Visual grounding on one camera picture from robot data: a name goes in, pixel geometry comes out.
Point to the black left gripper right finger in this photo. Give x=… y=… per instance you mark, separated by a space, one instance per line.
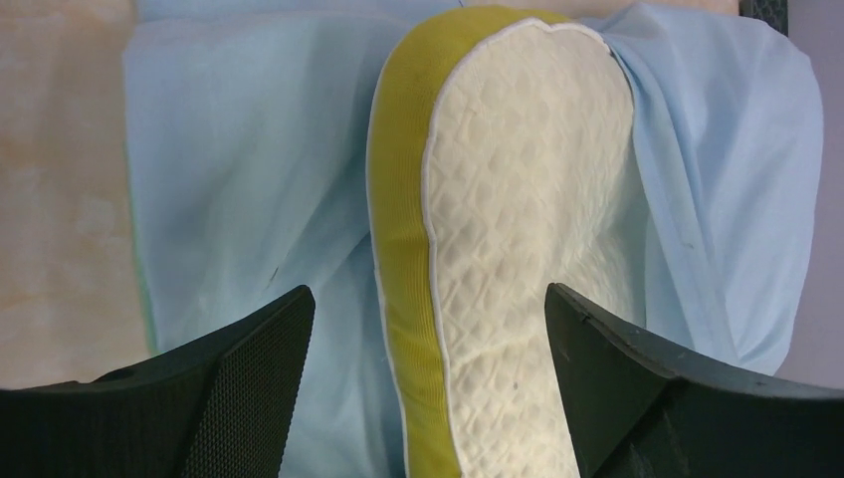
x=638 y=405

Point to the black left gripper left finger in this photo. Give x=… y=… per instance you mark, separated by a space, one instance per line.
x=219 y=406

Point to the green and blue pillowcase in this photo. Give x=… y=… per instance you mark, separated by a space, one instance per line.
x=247 y=154

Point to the cream yellow pillow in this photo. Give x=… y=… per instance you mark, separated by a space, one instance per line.
x=498 y=163

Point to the black textured square mat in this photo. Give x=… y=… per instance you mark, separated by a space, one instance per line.
x=773 y=12

